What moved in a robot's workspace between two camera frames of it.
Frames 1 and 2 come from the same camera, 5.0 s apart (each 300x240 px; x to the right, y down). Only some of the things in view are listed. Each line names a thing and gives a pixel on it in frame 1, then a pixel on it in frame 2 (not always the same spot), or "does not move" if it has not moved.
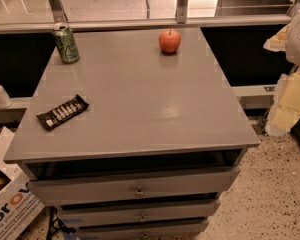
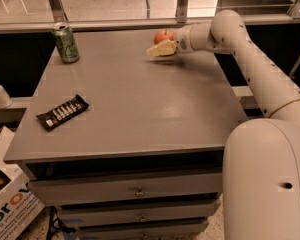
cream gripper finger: (292, 99) to (187, 39)
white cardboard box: (14, 208) does not move
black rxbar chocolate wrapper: (63, 112) does not move
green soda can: (67, 44) does not move
